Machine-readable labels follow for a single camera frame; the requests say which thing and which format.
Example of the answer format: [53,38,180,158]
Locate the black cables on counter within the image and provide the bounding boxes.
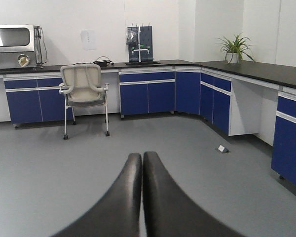
[74,56,114,67]

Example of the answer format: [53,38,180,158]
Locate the potted green plant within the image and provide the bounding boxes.
[218,34,255,64]

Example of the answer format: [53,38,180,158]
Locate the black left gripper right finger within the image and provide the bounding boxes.
[143,151,241,237]

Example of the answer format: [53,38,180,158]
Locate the steel glove box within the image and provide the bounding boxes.
[0,24,44,70]

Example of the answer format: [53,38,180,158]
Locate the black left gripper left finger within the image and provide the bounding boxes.
[54,153,142,237]

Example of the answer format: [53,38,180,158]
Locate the white lab faucet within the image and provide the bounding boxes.
[130,26,151,63]

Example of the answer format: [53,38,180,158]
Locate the beige mesh office chair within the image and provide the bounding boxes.
[59,63,110,140]

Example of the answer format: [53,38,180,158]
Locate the paper sheet on wall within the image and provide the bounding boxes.
[80,30,96,50]

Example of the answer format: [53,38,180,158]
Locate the blue lab bench cabinets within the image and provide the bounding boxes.
[0,60,296,193]

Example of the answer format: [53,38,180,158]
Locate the floor socket box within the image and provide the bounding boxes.
[216,144,230,154]

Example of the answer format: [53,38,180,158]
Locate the grey drying rack pegboard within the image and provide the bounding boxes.
[126,25,153,63]

